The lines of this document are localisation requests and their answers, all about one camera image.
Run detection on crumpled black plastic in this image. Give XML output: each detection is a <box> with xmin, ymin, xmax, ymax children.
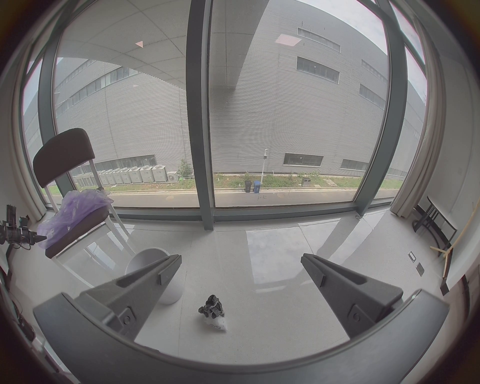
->
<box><xmin>199</xmin><ymin>295</ymin><xmax>224</xmax><ymax>319</ymax></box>

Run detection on white trash bin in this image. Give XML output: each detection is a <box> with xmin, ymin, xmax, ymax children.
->
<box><xmin>125</xmin><ymin>247</ymin><xmax>184</xmax><ymax>305</ymax></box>

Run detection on small black table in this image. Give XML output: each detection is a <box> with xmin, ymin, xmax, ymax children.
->
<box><xmin>412</xmin><ymin>197</ymin><xmax>458</xmax><ymax>244</ymax></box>

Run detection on wooden coat stand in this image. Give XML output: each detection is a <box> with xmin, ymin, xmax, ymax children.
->
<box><xmin>429</xmin><ymin>221</ymin><xmax>476</xmax><ymax>280</ymax></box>

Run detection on white curtain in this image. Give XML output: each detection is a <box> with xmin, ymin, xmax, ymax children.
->
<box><xmin>390</xmin><ymin>22</ymin><xmax>451</xmax><ymax>219</ymax></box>

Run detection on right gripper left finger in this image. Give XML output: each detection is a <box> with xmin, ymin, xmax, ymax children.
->
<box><xmin>77</xmin><ymin>254</ymin><xmax>183</xmax><ymax>342</ymax></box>

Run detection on clear printed wrapper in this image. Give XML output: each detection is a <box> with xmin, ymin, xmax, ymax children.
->
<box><xmin>204</xmin><ymin>315</ymin><xmax>228</xmax><ymax>332</ymax></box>

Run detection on window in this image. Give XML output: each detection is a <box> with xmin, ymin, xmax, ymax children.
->
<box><xmin>20</xmin><ymin>0</ymin><xmax>428</xmax><ymax>231</ymax></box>

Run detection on grey padded white chair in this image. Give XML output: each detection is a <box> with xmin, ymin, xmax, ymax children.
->
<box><xmin>33</xmin><ymin>128</ymin><xmax>137</xmax><ymax>278</ymax></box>

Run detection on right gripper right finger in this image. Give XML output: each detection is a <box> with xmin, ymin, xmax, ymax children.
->
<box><xmin>301</xmin><ymin>253</ymin><xmax>404</xmax><ymax>341</ymax></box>

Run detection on purple plastic bag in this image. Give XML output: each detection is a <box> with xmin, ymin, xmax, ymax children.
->
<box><xmin>37</xmin><ymin>189</ymin><xmax>114</xmax><ymax>250</ymax></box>

